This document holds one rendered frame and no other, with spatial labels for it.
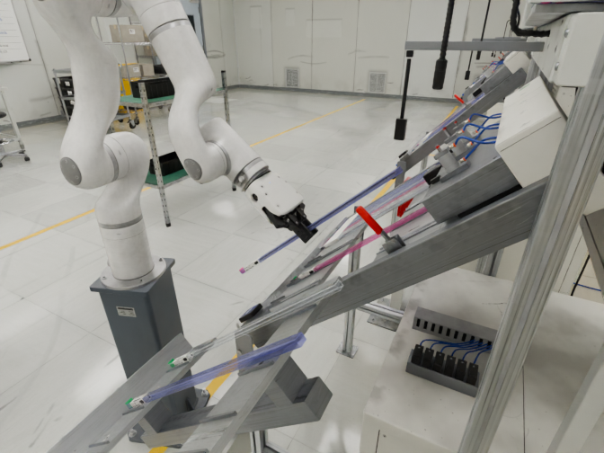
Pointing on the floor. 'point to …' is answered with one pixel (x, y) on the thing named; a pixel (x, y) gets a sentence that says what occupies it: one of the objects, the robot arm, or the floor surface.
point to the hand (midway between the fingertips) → (306, 230)
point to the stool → (11, 151)
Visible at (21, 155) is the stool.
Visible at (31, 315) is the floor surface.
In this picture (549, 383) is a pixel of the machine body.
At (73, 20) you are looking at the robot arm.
